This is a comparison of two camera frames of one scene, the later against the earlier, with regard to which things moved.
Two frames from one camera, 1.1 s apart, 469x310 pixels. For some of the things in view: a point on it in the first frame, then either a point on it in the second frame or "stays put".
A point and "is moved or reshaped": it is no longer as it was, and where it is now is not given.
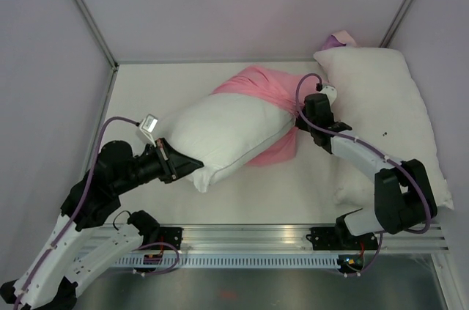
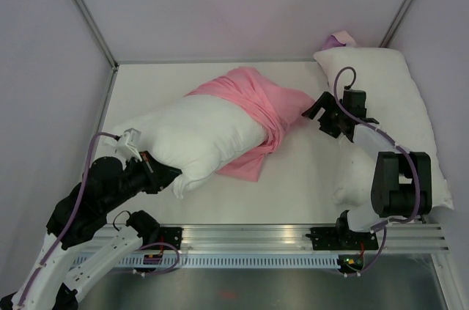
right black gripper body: x=304 y=126 → x=330 y=120
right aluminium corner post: x=407 y=1 stays put
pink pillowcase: x=278 y=89 → x=275 y=108
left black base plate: x=172 y=235 stays put
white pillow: x=220 y=131 is moved or reshaped
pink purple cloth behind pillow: x=341 y=39 stays put
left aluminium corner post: x=86 y=12 stays put
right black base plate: x=327 y=239 stays put
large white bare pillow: x=377 y=97 stays put
